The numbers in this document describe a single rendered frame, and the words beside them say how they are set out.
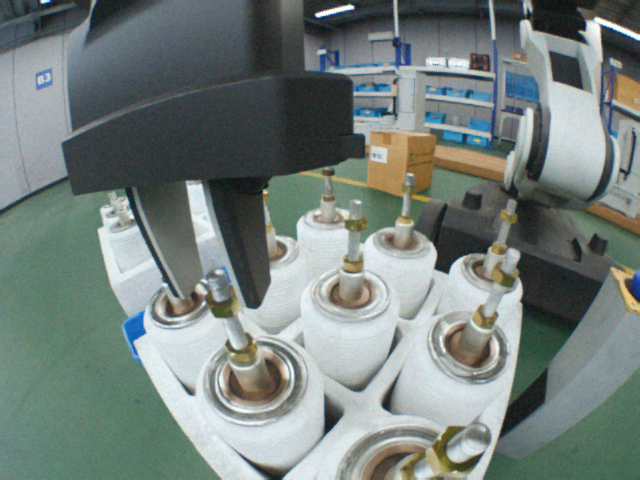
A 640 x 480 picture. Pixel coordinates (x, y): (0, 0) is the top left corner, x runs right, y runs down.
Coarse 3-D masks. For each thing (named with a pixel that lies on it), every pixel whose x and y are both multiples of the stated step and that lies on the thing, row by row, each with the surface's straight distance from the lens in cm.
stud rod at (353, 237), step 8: (352, 200) 20; (352, 208) 19; (360, 208) 19; (352, 216) 19; (360, 216) 20; (352, 232) 20; (360, 232) 20; (352, 240) 20; (352, 248) 21; (352, 256) 21
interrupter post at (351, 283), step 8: (344, 272) 22; (352, 272) 22; (360, 272) 22; (344, 280) 22; (352, 280) 22; (360, 280) 22; (344, 288) 22; (352, 288) 22; (360, 288) 23; (344, 296) 23; (352, 296) 23; (360, 296) 23
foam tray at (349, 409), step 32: (416, 320) 33; (512, 320) 38; (160, 384) 31; (384, 384) 26; (192, 416) 27; (352, 416) 25; (384, 416) 25; (480, 416) 28; (224, 448) 25; (320, 448) 24
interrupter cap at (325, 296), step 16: (336, 272) 26; (368, 272) 26; (320, 288) 24; (336, 288) 25; (368, 288) 25; (384, 288) 25; (320, 304) 22; (336, 304) 23; (352, 304) 23; (368, 304) 23; (384, 304) 23; (336, 320) 21; (352, 320) 21; (368, 320) 22
